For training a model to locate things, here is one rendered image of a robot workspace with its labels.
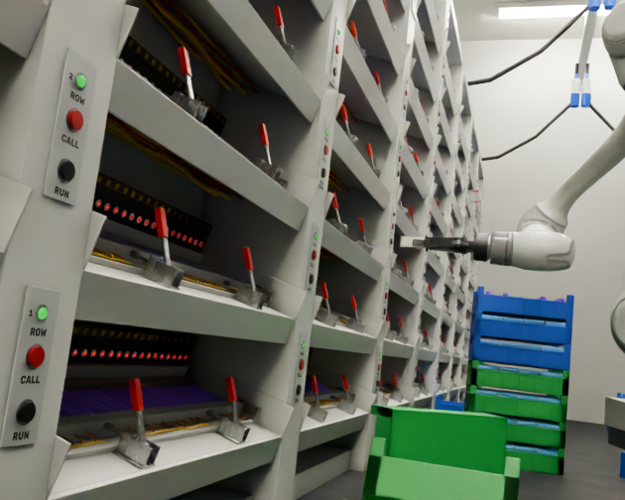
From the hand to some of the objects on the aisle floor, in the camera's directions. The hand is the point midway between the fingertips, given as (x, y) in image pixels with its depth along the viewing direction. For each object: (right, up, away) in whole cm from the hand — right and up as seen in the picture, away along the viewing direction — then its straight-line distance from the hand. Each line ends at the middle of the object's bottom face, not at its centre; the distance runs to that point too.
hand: (413, 242), depth 190 cm
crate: (-3, -56, -47) cm, 73 cm away
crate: (+36, -72, +36) cm, 88 cm away
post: (-42, -48, -70) cm, 95 cm away
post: (-22, -59, -4) cm, 64 cm away
